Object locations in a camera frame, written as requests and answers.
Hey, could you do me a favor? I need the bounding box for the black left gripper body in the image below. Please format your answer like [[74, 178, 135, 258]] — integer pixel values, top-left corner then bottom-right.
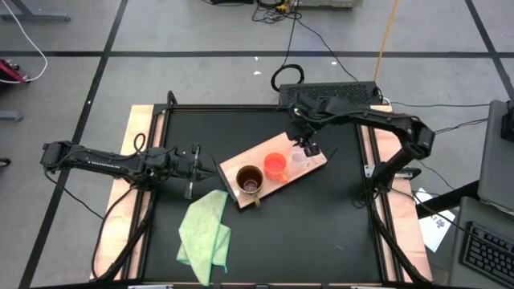
[[171, 143, 201, 201]]

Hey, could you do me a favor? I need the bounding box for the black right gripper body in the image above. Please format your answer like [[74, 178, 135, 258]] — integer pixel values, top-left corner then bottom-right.
[[287, 119, 321, 157]]

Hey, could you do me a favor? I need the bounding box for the clear plastic cup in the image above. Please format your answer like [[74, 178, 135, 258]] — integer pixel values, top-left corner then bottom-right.
[[289, 147, 313, 169]]

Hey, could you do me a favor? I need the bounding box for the orange plastic mug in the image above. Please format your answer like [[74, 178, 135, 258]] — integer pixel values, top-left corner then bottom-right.
[[263, 152, 290, 185]]

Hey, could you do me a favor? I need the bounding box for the green brown ceramic mug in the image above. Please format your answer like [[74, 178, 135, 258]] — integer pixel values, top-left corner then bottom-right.
[[235, 164, 266, 208]]

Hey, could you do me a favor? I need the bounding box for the black perforated computer case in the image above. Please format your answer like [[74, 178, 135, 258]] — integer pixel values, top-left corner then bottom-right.
[[279, 81, 383, 108]]

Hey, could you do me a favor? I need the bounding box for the light green microfiber cloth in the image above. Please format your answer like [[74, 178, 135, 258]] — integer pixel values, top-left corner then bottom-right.
[[176, 189, 233, 287]]

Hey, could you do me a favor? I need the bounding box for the wooden table side board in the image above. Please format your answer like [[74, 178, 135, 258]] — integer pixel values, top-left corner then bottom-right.
[[359, 104, 434, 282], [92, 104, 168, 280]]

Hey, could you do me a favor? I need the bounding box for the grey metal box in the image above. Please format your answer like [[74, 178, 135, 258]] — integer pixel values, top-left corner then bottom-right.
[[296, 0, 365, 9]]

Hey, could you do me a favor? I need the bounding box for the black desk leg bar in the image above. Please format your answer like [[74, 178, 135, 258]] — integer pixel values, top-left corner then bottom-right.
[[415, 180, 481, 220]]

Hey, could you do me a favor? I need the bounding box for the white paper sheet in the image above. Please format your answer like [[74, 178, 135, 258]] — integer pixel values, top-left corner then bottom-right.
[[413, 187, 457, 253]]

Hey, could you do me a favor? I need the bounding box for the grey office desk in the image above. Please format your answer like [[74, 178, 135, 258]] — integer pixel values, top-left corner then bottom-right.
[[448, 196, 514, 289], [477, 99, 514, 214]]

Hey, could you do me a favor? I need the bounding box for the red cart part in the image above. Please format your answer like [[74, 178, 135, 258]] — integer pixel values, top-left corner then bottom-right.
[[0, 59, 31, 84]]

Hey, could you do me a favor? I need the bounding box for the black monitor stand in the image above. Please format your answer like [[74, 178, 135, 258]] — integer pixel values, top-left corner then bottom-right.
[[500, 100, 514, 141]]

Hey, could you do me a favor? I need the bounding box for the black computer keyboard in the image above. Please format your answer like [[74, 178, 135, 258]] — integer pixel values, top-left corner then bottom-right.
[[459, 221, 514, 288]]

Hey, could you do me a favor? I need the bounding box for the coiled black cable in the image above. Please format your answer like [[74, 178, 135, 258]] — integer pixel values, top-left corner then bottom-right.
[[270, 63, 305, 93]]

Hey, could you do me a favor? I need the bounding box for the black aluminium rig frame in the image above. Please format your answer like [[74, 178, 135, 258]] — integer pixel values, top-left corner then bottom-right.
[[90, 90, 434, 289]]

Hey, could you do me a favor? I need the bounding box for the thin black cable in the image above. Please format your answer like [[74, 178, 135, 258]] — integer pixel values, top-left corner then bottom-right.
[[280, 0, 302, 69]]

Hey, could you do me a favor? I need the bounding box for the yellow cable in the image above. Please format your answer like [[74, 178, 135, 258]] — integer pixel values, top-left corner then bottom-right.
[[373, 0, 399, 83]]

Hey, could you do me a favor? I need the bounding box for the white cable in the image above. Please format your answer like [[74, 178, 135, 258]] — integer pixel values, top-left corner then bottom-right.
[[0, 0, 48, 84]]

